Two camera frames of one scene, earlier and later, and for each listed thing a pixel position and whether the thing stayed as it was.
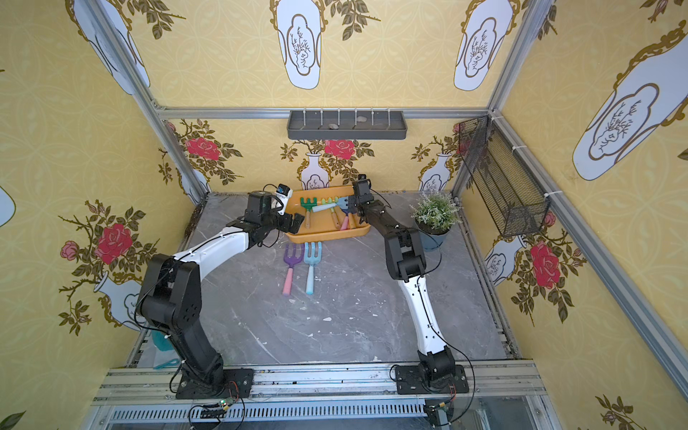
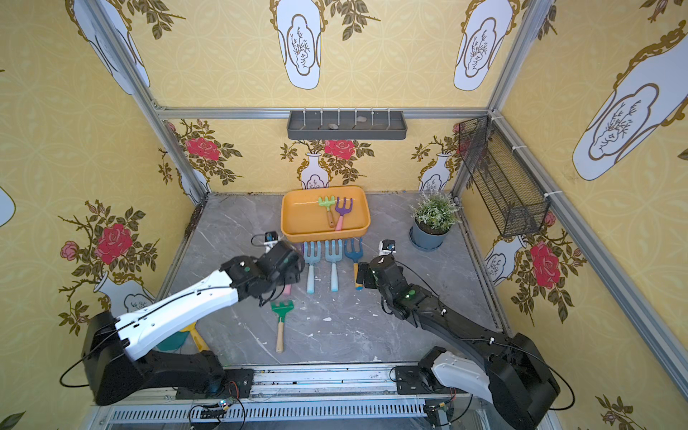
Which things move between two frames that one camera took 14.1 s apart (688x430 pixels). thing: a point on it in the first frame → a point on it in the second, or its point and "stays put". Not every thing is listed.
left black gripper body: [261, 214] → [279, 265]
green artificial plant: [435, 211] stays put
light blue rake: [311, 262] stays put
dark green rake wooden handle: [308, 205] → [282, 307]
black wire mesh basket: [519, 203] stays put
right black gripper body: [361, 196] → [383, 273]
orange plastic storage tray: [330, 213] stays put
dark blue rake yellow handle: [351, 218] → [355, 257]
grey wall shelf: [347, 124] stays put
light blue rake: [342, 202] → [333, 258]
